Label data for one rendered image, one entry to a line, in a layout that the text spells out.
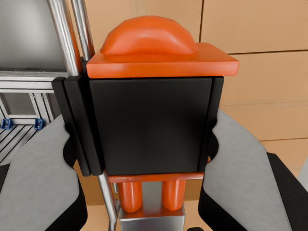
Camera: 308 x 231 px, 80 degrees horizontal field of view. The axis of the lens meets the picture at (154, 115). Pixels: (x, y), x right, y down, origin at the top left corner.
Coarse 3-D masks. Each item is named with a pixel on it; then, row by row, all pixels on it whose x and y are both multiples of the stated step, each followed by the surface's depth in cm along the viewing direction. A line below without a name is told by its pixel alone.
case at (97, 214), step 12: (84, 180) 44; (96, 180) 44; (192, 180) 44; (84, 192) 41; (96, 192) 41; (192, 192) 41; (96, 204) 39; (192, 204) 40; (96, 216) 41; (108, 216) 41; (192, 216) 43; (84, 228) 43; (96, 228) 43; (120, 228) 44; (204, 228) 46
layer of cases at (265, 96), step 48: (96, 0) 54; (144, 0) 54; (192, 0) 55; (240, 0) 55; (288, 0) 56; (96, 48) 60; (240, 48) 63; (288, 48) 64; (240, 96) 72; (288, 96) 74; (288, 144) 87
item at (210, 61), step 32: (96, 64) 9; (128, 64) 9; (160, 64) 9; (192, 64) 9; (224, 64) 9; (96, 96) 9; (128, 96) 9; (160, 96) 10; (192, 96) 10; (128, 128) 10; (160, 128) 11; (192, 128) 11; (128, 160) 12; (160, 160) 12; (192, 160) 12
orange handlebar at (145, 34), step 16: (144, 16) 10; (160, 16) 10; (112, 32) 10; (128, 32) 9; (144, 32) 9; (160, 32) 9; (176, 32) 10; (112, 48) 10; (128, 48) 10; (144, 48) 10; (160, 48) 10; (176, 48) 10; (192, 48) 10; (128, 192) 16; (176, 192) 16; (128, 208) 17; (176, 208) 17
